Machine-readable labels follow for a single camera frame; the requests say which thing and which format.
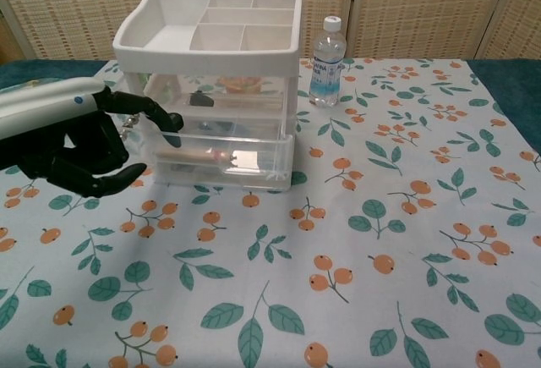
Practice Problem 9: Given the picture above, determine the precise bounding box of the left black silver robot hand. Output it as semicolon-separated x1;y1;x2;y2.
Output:
0;76;185;199

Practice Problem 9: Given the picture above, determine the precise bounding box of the small black cap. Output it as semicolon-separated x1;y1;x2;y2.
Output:
188;92;215;107

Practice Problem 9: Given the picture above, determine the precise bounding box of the clear plastic drawer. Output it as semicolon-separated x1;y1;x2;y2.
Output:
122;124;295;194

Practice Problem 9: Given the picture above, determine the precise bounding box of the white plastic drawer organizer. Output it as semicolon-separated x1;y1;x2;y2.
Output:
112;0;304;194

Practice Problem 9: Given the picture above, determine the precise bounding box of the wooden pencil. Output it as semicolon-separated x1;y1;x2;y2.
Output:
156;150;236;162

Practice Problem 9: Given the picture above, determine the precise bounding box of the clear plastic water bottle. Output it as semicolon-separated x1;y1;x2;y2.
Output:
308;15;348;108

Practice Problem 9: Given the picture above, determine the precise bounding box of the floral print tablecloth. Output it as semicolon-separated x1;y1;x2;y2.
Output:
0;58;541;368

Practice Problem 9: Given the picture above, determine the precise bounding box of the woven bamboo folding screen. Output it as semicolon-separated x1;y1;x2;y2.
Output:
0;0;541;64

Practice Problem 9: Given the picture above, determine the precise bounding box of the dark teal table cover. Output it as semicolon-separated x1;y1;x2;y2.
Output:
0;57;541;132

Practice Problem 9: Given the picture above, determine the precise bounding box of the metal bead chain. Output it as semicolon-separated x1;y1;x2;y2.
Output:
121;116;140;137

